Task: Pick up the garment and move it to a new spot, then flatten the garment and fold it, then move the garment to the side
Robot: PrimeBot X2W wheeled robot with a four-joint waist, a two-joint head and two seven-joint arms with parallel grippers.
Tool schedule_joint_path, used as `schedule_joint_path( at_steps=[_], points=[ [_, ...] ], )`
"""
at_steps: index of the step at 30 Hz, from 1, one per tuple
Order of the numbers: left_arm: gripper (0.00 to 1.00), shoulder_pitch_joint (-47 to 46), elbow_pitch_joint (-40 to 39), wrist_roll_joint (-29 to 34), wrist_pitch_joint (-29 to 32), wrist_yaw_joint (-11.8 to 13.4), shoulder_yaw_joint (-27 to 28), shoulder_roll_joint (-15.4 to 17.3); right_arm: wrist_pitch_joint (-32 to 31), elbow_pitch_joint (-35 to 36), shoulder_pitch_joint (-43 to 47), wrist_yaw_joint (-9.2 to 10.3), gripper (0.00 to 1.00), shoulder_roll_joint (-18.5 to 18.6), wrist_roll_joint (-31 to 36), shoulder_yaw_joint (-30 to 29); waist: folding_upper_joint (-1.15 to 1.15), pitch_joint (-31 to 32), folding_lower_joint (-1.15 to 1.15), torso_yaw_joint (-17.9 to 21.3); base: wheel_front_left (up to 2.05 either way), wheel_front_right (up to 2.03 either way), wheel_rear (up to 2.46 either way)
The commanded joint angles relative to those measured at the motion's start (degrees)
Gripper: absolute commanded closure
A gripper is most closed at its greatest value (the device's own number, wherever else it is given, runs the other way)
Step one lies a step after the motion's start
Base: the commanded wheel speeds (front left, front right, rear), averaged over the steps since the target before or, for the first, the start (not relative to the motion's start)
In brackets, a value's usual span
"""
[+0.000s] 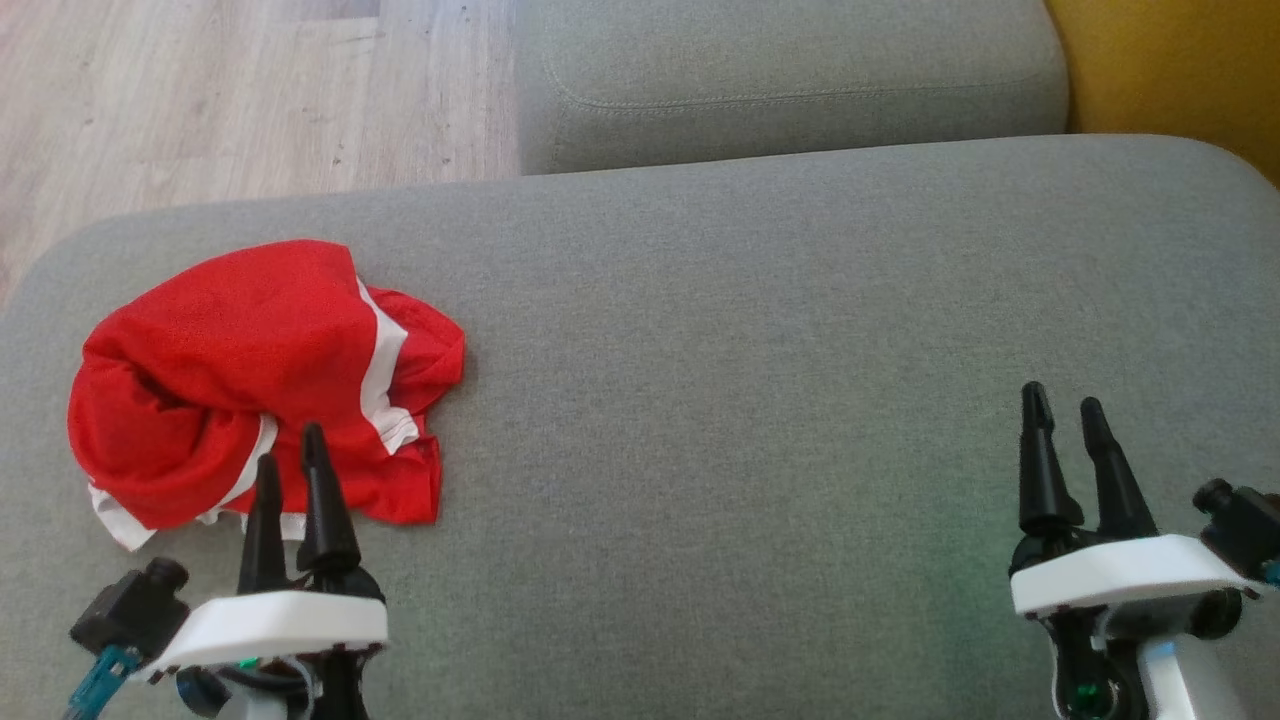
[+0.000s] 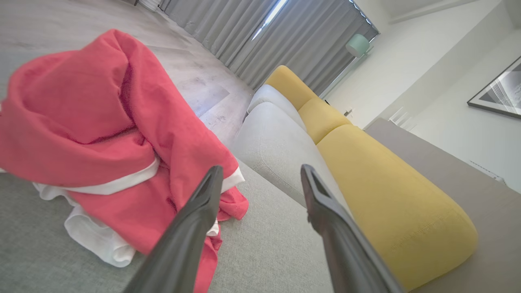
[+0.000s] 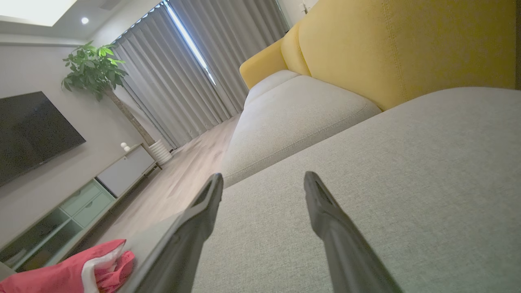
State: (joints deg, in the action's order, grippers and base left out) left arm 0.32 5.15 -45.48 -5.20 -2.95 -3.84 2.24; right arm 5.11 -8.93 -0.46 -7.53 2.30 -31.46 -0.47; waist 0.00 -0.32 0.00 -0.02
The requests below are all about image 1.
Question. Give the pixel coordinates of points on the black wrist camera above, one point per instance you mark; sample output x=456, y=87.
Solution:
x=1245, y=525
x=130, y=605

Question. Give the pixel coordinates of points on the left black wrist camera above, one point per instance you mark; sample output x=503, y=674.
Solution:
x=130, y=605

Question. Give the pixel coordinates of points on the wide grey sofa ottoman cushion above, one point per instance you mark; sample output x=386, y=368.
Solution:
x=750, y=400

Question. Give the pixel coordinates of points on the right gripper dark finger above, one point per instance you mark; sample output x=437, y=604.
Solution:
x=1042, y=480
x=1118, y=500

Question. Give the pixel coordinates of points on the long grey sofa seat cushion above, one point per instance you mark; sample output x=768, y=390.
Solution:
x=780, y=70

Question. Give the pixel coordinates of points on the red garment with white trim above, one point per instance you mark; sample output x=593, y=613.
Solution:
x=230, y=340

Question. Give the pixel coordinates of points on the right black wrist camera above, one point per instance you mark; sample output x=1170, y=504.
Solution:
x=1245, y=525

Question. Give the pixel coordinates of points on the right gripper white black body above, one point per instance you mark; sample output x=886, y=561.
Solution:
x=1110, y=575

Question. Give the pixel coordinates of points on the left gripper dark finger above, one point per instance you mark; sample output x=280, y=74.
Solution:
x=325, y=530
x=266, y=540

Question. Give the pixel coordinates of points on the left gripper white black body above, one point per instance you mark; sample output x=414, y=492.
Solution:
x=280, y=625

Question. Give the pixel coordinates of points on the wide yellow sofa back cushion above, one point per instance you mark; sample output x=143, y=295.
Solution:
x=1170, y=60

